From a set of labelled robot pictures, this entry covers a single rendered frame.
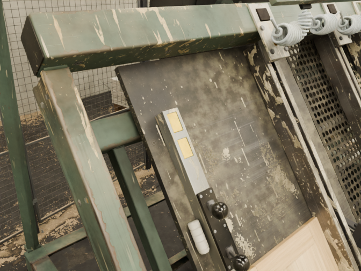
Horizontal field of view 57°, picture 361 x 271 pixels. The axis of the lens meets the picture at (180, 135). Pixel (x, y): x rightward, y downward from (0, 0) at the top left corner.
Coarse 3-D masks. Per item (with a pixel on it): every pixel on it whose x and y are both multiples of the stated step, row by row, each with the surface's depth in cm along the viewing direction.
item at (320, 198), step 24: (264, 24) 105; (264, 48) 106; (264, 72) 108; (264, 96) 110; (288, 96) 108; (288, 120) 105; (288, 144) 108; (312, 144) 107; (312, 168) 104; (312, 192) 106; (312, 216) 108; (336, 216) 106; (336, 240) 104; (360, 264) 104
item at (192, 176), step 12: (156, 120) 86; (168, 120) 83; (180, 120) 85; (168, 132) 83; (180, 132) 84; (168, 144) 84; (180, 156) 82; (192, 156) 84; (180, 168) 83; (192, 168) 83; (180, 180) 85; (192, 180) 82; (204, 180) 84; (192, 192) 82; (192, 204) 83; (204, 216) 81; (204, 228) 82; (216, 252) 81; (216, 264) 82
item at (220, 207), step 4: (212, 200) 81; (208, 204) 81; (212, 204) 79; (216, 204) 71; (220, 204) 70; (224, 204) 71; (208, 208) 81; (212, 208) 71; (216, 208) 70; (220, 208) 70; (224, 208) 70; (212, 212) 71; (216, 212) 70; (220, 212) 70; (224, 212) 70; (228, 212) 71; (216, 216) 70; (220, 216) 70; (224, 216) 70
